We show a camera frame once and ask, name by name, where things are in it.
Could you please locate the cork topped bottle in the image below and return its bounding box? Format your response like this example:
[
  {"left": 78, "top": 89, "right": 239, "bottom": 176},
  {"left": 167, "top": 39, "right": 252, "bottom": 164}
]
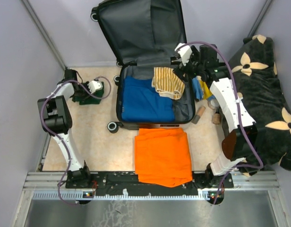
[{"left": 212, "top": 108, "right": 221, "bottom": 125}]

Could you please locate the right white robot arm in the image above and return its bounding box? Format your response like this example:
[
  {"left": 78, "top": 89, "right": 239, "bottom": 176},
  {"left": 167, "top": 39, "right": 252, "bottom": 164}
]
[{"left": 174, "top": 42, "right": 262, "bottom": 189}]

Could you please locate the blue garment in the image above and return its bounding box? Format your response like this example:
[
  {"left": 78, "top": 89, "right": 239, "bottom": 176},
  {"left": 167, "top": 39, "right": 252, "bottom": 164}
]
[{"left": 121, "top": 77, "right": 175, "bottom": 123}]

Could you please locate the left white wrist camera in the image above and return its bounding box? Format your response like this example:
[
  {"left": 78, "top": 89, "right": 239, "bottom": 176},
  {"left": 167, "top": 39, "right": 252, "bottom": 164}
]
[{"left": 87, "top": 80, "right": 103, "bottom": 94}]

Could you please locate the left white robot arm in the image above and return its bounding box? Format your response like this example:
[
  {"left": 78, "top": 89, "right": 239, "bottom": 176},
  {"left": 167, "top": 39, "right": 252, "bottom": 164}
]
[{"left": 37, "top": 69, "right": 93, "bottom": 188}]

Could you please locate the dark green cloth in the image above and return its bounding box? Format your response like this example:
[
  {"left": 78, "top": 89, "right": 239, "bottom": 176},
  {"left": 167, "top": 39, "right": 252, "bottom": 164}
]
[{"left": 72, "top": 81, "right": 104, "bottom": 105}]

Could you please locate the black flower pattern blanket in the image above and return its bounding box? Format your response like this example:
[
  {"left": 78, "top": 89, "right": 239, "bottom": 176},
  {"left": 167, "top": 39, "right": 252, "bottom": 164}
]
[{"left": 229, "top": 35, "right": 291, "bottom": 171}]

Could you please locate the purple cable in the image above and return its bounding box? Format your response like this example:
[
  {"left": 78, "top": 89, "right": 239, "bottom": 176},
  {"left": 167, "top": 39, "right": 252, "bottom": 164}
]
[
  {"left": 175, "top": 42, "right": 264, "bottom": 206},
  {"left": 40, "top": 76, "right": 112, "bottom": 206}
]

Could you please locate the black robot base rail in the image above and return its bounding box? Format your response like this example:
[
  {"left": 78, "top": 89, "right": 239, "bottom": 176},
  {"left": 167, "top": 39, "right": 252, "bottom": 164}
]
[{"left": 65, "top": 171, "right": 223, "bottom": 196}]

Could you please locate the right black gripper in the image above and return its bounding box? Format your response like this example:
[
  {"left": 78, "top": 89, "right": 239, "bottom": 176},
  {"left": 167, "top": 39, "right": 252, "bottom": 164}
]
[{"left": 172, "top": 47, "right": 204, "bottom": 85}]

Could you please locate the orange cloth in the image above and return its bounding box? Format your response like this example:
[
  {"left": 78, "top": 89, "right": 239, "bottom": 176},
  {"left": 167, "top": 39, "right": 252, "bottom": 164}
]
[{"left": 134, "top": 128, "right": 193, "bottom": 188}]

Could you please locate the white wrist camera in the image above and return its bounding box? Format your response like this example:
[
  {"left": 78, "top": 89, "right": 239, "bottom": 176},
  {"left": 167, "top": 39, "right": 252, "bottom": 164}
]
[
  {"left": 175, "top": 43, "right": 192, "bottom": 66},
  {"left": 87, "top": 80, "right": 103, "bottom": 94}
]

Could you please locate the small white jar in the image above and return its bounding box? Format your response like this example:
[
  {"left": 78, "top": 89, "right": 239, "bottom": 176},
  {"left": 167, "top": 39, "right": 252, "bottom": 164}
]
[{"left": 208, "top": 99, "right": 220, "bottom": 110}]

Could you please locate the light blue Pikachu shirt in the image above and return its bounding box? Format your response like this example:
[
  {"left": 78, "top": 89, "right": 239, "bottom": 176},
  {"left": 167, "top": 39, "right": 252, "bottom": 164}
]
[{"left": 192, "top": 76, "right": 215, "bottom": 101}]

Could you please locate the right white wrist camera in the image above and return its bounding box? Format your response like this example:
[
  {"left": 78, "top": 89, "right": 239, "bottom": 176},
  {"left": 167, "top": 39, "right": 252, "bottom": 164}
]
[{"left": 175, "top": 43, "right": 192, "bottom": 66}]

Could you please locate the black open suitcase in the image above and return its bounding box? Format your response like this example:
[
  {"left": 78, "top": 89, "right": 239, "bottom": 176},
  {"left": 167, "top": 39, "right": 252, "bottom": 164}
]
[{"left": 90, "top": 0, "right": 196, "bottom": 133}]

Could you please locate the yellow white striped towel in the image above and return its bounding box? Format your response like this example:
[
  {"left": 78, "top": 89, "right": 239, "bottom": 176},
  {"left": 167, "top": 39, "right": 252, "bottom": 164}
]
[{"left": 151, "top": 67, "right": 185, "bottom": 100}]

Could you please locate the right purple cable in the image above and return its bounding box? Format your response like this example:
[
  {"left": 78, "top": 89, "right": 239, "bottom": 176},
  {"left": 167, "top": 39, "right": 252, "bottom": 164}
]
[{"left": 175, "top": 42, "right": 264, "bottom": 206}]

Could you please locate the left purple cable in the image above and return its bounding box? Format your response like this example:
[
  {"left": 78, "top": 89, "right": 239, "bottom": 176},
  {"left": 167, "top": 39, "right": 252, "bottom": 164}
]
[{"left": 40, "top": 76, "right": 112, "bottom": 206}]

